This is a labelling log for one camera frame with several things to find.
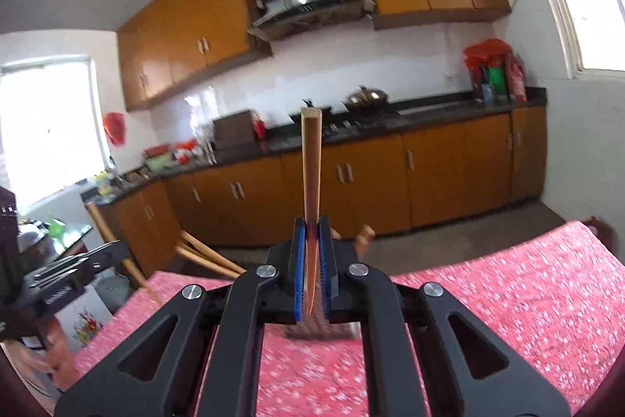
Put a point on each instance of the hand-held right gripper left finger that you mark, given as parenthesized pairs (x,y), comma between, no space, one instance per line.
(299,260)

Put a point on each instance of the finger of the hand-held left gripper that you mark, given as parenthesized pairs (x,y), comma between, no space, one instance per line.
(58,297)
(78,263)

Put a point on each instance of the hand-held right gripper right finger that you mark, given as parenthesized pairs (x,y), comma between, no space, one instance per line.
(326,260)

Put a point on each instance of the wooden chopstick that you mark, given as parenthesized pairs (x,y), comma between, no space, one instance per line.
(311,163)

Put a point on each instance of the person's left forearm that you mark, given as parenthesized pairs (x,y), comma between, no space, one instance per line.
(61,353)

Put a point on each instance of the glass side table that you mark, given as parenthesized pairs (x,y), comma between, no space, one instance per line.
(58,243)

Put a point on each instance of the white floral cabinet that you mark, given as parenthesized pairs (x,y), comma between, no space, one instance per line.
(83,319)

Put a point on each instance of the yellow bottle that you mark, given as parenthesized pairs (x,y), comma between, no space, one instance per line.
(102,185)

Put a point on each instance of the bright kitchen window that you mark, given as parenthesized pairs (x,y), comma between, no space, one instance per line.
(49,133)

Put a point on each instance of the red basin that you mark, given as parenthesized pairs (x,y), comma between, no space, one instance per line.
(156,151)

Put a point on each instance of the red bottle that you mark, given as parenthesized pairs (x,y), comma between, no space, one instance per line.
(259,128)

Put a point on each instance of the hanging red plastic bag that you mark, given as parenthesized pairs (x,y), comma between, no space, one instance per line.
(114,129)

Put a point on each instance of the gas stove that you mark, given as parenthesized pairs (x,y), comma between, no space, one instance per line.
(351,121)

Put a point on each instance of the wooden lower kitchen cabinets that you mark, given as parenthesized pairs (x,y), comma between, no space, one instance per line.
(439,172)

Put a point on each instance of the black wok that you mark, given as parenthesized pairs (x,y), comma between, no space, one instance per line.
(295,116)

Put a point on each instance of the dark wooden cutting board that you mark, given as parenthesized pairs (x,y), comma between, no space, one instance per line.
(233,129)

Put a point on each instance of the red and white bowls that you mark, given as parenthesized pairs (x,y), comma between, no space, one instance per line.
(186,152)

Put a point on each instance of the wok with lid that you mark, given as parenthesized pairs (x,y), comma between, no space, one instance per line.
(366,98)

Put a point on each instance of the black kitchen countertop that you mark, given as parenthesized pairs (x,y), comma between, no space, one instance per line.
(439,111)

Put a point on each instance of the red floral tablecloth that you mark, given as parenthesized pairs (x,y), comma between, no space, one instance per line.
(512,299)

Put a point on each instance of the red bags on counter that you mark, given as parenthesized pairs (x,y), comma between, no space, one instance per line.
(493,65)

